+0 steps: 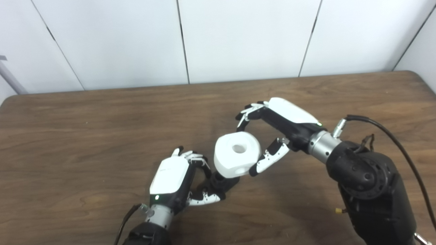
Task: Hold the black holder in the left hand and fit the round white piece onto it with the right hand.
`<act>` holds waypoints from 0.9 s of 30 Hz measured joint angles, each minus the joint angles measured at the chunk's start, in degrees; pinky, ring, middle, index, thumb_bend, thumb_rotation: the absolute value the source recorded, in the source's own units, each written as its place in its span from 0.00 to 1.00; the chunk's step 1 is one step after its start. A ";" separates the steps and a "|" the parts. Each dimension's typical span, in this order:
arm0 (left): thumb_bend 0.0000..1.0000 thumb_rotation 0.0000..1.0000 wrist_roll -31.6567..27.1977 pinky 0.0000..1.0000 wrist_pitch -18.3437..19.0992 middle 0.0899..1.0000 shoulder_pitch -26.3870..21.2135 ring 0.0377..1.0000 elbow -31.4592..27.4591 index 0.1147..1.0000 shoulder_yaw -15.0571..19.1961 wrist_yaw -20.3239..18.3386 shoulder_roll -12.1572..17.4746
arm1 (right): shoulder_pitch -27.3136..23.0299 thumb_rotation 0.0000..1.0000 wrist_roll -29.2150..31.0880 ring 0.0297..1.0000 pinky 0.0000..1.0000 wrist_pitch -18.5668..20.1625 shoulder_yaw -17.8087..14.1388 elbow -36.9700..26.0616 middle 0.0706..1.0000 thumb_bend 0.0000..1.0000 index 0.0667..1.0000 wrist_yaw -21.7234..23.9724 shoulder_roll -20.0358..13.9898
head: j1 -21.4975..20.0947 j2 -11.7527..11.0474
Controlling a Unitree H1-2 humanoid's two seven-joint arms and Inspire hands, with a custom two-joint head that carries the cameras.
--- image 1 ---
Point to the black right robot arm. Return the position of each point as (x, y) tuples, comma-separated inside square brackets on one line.
[(368, 190)]

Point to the black and white left hand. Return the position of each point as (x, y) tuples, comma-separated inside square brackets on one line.
[(168, 177)]

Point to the grey wall post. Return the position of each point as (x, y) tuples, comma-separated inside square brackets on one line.
[(12, 80)]

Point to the white block with holes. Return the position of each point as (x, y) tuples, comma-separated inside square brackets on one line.
[(228, 163)]

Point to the black and white right hand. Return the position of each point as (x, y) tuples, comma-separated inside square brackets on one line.
[(293, 115)]

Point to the black flanged holder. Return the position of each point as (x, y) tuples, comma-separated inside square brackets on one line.
[(223, 183)]

